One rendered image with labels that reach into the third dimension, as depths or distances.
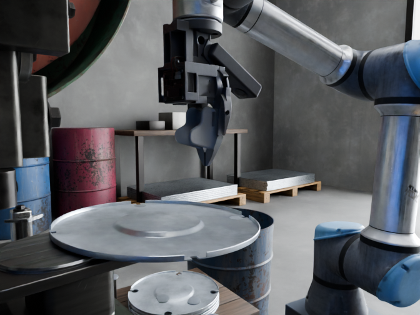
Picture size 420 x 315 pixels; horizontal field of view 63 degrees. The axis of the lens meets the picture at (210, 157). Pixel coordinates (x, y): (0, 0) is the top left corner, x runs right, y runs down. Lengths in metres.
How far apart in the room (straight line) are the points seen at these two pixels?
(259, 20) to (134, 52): 3.63
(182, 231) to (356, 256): 0.47
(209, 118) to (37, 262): 0.29
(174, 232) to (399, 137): 0.50
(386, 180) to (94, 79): 3.56
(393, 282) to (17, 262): 0.64
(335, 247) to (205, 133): 0.48
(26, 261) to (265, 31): 0.57
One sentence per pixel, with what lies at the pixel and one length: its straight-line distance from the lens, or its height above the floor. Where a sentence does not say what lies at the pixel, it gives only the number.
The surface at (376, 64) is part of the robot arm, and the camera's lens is 0.81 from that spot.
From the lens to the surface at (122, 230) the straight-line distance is 0.47.
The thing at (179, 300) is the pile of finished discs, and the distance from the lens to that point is 1.13.
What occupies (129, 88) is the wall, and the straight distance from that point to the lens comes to 4.20.
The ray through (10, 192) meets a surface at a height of 0.87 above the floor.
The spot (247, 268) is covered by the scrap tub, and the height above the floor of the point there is 0.32.
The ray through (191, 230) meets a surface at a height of 0.79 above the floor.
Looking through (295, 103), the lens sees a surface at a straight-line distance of 5.64.
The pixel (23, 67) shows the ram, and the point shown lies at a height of 0.98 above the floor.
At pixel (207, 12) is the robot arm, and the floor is 1.08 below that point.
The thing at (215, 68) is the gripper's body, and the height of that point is 1.01.
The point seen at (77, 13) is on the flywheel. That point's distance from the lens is 0.82.
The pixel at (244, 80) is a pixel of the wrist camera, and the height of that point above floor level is 1.00.
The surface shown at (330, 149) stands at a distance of 5.30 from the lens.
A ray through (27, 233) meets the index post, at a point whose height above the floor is 0.76.
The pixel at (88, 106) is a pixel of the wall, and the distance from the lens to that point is 3.98.
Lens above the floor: 0.93
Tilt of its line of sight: 6 degrees down
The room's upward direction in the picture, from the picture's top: straight up
